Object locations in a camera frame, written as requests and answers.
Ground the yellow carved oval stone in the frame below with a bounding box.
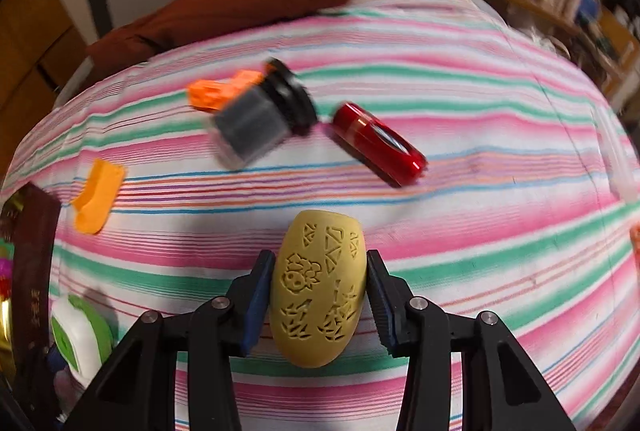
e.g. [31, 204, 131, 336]
[269, 210, 367, 368]

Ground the black lidded clear jar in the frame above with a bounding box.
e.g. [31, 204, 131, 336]
[209, 58, 318, 170]

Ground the red glossy cylinder case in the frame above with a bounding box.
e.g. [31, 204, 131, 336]
[331, 102, 427, 186]

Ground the striped bed sheet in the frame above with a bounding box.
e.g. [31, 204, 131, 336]
[1, 0, 639, 429]

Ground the white green round container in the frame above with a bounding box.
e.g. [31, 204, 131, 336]
[50, 295, 113, 388]

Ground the orange plastic cube block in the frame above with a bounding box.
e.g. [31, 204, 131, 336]
[186, 69, 264, 113]

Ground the gold metal tray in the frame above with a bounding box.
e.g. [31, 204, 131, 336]
[1, 182, 61, 414]

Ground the orange wooden wardrobe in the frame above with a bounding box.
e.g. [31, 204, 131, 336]
[1, 0, 86, 171]

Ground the dark red quilted jacket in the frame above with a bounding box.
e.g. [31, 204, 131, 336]
[84, 0, 349, 88]

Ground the wooden desk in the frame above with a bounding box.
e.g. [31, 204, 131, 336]
[483, 0, 639, 96]

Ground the orange plastic bracket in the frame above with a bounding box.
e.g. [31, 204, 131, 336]
[72, 159, 126, 235]

